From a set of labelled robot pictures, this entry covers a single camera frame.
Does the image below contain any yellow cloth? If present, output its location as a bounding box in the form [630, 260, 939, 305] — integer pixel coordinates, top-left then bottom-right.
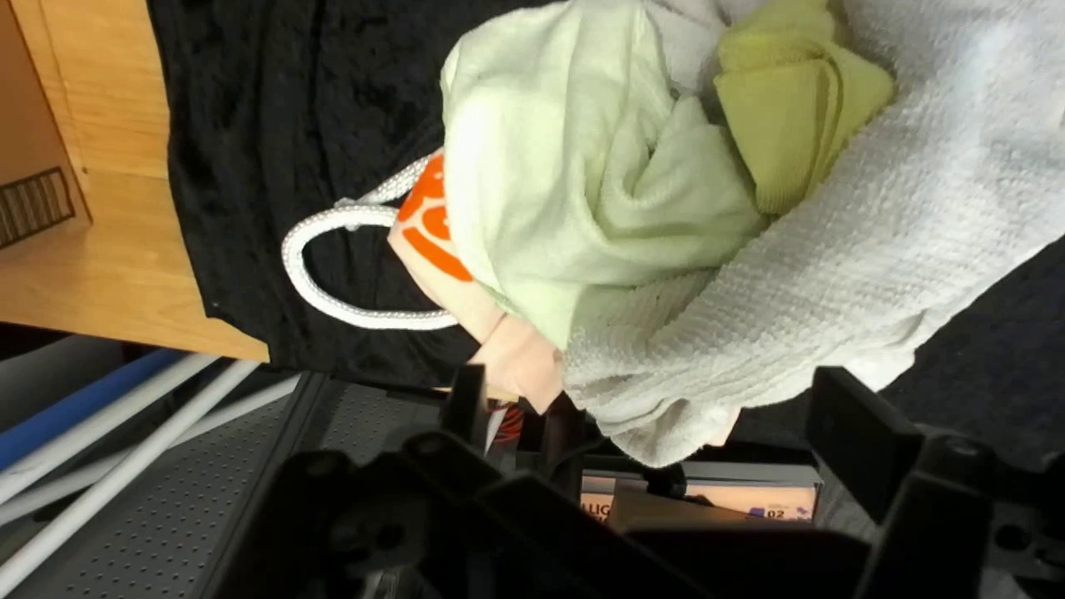
[711, 0, 899, 218]

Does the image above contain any peach cloth with orange print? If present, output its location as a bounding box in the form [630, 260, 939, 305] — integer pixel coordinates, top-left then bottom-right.
[386, 148, 569, 416]

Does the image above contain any black table cover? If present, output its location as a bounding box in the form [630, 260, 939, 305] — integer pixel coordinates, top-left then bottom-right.
[145, 0, 1065, 468]

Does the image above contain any white metal tube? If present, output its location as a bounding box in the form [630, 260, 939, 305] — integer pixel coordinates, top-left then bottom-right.
[0, 360, 265, 592]
[0, 353, 224, 508]

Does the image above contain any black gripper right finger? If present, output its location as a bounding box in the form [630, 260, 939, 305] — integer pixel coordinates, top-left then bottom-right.
[806, 363, 1065, 599]

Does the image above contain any white rope loop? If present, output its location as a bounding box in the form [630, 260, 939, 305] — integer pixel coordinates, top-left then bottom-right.
[279, 154, 462, 337]

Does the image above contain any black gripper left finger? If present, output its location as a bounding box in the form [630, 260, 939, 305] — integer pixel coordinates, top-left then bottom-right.
[212, 363, 492, 599]

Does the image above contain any pale green cloth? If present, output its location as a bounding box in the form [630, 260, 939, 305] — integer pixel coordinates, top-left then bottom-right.
[436, 0, 770, 353]

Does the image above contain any cream white towel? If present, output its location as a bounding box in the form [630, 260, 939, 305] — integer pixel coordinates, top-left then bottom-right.
[647, 0, 743, 104]

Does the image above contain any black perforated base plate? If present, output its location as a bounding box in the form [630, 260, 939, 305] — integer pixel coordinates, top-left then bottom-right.
[0, 368, 469, 599]

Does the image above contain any low wooden table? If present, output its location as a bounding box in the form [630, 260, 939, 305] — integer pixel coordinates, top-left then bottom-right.
[0, 0, 274, 367]

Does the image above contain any blue metal bar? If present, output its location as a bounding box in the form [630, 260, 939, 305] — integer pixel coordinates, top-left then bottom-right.
[0, 350, 179, 471]

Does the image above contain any small white cloth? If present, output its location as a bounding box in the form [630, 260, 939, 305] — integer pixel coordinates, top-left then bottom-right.
[561, 0, 1065, 471]

